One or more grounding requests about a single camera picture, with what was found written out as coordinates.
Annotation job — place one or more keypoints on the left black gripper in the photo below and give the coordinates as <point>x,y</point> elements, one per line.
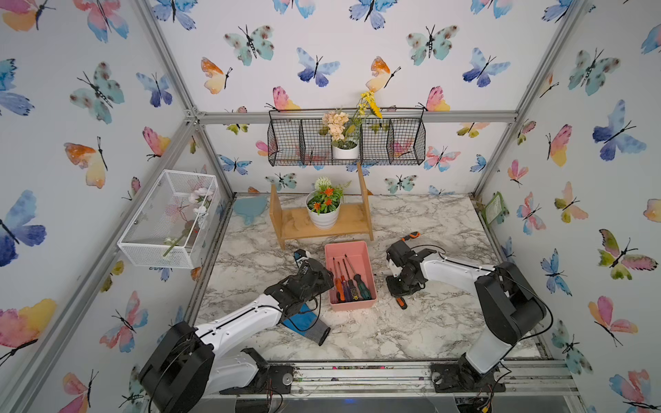
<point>326,282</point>

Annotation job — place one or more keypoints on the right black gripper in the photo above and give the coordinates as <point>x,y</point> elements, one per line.
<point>392,291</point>

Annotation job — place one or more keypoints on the orange grey screwdriver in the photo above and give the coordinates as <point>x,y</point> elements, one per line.
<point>401,303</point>

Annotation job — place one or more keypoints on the orange handled screwdriver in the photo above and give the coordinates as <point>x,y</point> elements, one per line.
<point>338,283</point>

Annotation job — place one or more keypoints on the small orange black screwdriver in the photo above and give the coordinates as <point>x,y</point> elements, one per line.
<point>411,236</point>

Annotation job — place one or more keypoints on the green black screwdriver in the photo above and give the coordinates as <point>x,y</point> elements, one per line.
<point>362,287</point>

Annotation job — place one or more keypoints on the pink plastic storage box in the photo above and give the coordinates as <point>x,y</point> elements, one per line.
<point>353,281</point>

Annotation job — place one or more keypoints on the black yellow screwdriver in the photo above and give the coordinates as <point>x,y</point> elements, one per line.
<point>352,286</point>

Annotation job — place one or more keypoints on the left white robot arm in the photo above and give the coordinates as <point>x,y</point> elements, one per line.
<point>192,362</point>

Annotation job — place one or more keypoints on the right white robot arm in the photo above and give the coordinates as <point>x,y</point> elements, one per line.
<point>510,307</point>

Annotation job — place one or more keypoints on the wooden desktop shelf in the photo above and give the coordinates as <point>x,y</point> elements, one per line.
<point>304,223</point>

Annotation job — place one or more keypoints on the white pot orange flowers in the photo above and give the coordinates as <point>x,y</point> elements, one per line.
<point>324,203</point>

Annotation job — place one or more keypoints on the artificial white flower stem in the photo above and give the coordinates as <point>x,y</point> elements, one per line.
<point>200,201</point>

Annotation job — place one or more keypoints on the white pot cream flowers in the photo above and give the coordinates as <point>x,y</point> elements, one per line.
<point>342,129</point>

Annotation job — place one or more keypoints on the yellow artificial flower sprig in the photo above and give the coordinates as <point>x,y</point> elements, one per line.
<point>367,107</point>

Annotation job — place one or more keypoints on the green framed wall card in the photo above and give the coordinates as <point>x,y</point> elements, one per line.
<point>495,211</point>

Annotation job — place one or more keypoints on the black wire wall basket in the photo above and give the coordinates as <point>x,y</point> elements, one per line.
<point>324,137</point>

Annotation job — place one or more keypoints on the white mesh wall basket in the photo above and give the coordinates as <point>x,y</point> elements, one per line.
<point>160,215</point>

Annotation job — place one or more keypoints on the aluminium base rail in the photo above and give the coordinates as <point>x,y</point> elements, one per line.
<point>355,379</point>

